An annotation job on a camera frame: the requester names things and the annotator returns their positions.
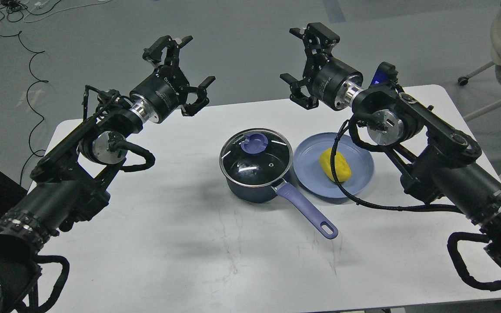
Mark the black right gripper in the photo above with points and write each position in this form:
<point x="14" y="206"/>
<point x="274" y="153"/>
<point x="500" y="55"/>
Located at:
<point x="328" y="83"/>

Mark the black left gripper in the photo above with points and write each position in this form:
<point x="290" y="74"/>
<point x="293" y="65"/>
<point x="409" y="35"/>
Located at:
<point x="167" y="87"/>

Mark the glass pot lid purple knob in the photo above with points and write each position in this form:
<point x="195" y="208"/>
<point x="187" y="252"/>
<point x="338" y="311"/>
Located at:
<point x="256" y="157"/>

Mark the yellow potato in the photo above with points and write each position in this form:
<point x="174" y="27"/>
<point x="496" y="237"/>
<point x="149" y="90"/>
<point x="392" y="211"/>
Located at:
<point x="342" y="168"/>

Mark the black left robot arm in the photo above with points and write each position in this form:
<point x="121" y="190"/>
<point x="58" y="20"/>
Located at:
<point x="72" y="178"/>

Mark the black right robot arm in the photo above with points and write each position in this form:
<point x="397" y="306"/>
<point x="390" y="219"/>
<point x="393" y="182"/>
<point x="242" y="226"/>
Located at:
<point x="437" y="162"/>

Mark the blue round plate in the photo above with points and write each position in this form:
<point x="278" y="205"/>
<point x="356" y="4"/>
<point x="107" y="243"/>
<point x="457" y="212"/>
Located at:
<point x="310" y="174"/>

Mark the dark blue saucepan purple handle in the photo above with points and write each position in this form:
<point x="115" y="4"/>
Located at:
<point x="285" y="189"/>

